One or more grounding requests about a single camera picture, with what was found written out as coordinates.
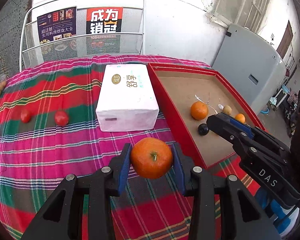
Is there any small orange mandarin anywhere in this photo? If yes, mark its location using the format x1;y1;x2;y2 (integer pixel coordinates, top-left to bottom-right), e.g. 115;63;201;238
235;113;246;124

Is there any brown kiwi fruit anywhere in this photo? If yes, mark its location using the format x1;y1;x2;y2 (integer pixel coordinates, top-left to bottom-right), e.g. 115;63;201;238
222;105;232;115

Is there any dark purple plum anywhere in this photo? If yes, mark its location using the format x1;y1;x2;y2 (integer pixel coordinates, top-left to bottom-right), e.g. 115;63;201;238
197;123;210;136

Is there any large rough orange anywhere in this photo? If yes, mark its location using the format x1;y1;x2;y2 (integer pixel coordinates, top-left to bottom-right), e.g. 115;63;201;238
190;101;209;120

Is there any reddish orange mandarin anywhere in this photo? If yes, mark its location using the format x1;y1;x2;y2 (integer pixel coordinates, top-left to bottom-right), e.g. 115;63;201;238
130;137;173;179

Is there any blue gloved right hand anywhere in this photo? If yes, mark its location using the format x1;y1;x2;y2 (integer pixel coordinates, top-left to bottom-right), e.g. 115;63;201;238
255;187;300;238

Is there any red cardboard box tray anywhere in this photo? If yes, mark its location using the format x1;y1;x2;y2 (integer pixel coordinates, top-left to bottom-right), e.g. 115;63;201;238
147;63;264;168

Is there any grey metal cabinet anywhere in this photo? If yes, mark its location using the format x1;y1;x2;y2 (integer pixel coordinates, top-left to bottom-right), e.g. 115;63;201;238
212;24;286;114

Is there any plaid red pink tablecloth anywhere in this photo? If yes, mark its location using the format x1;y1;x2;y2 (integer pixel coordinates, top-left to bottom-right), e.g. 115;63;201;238
0;54;261;240

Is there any near red tomato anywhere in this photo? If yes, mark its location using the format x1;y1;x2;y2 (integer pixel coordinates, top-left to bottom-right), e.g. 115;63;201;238
55;111;69;126

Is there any red tomato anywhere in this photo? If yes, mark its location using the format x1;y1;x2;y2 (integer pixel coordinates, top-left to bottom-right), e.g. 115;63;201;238
55;111;69;126
20;109;32;124

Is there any far red tomato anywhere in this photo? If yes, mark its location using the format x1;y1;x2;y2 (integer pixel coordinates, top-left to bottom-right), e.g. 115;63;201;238
20;109;32;124

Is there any white tissue pack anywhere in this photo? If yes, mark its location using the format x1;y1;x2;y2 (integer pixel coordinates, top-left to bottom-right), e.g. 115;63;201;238
96;63;159;132

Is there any red black book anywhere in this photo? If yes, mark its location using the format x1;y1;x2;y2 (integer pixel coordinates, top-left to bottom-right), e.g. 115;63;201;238
86;7;123;34

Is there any white metal mesh rack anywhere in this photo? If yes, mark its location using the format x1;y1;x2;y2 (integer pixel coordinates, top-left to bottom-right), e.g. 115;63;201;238
19;0;145;70

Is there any dark purple cookbook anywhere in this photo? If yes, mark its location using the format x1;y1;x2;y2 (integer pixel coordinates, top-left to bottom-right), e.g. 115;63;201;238
37;7;77;44

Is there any studded metal door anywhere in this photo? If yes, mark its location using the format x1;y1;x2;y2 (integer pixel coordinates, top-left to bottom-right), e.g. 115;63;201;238
0;0;32;77

